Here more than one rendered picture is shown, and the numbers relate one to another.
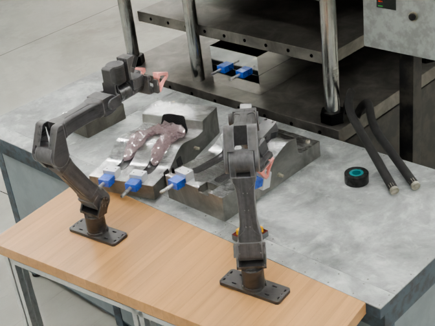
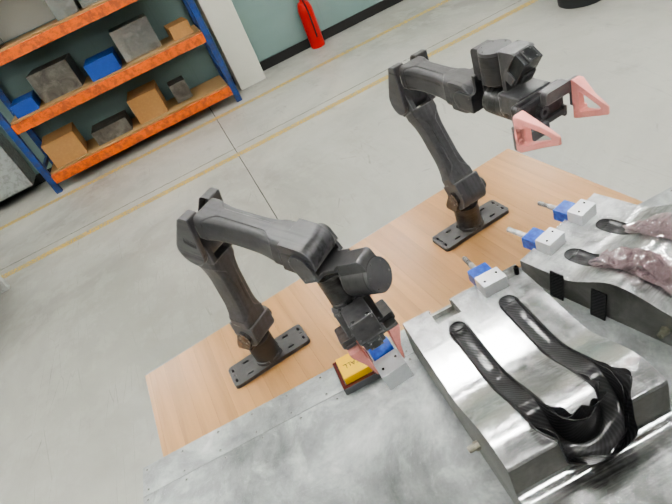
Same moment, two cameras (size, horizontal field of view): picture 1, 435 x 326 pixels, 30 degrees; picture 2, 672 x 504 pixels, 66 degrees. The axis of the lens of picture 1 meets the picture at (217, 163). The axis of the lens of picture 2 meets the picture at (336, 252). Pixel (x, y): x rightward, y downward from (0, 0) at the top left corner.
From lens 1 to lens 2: 2.70 m
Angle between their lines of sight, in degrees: 99
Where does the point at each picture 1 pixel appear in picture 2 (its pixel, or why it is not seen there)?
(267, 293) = (247, 362)
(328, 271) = (233, 440)
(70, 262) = (426, 210)
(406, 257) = not seen: outside the picture
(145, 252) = (401, 267)
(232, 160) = not seen: hidden behind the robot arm
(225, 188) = (426, 331)
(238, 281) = (284, 341)
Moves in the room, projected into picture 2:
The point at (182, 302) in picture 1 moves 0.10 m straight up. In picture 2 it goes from (298, 293) to (283, 266)
